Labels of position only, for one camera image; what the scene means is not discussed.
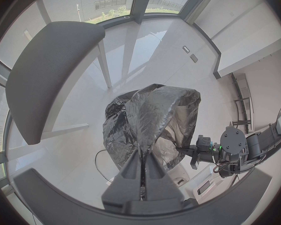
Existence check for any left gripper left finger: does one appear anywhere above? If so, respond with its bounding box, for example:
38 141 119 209
101 148 143 208

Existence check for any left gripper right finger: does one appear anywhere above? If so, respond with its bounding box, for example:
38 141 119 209
144 152 184 203

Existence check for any grey chair with white legs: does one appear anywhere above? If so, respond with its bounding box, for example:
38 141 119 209
0 0 113 163

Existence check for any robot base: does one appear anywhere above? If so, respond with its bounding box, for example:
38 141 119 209
108 161 228 206

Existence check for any black plastic bag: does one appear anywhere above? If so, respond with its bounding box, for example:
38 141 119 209
103 83 201 173

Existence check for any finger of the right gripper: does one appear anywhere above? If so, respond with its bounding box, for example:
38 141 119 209
175 145 197 157

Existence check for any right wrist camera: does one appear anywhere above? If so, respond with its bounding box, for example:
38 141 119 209
196 135 213 153

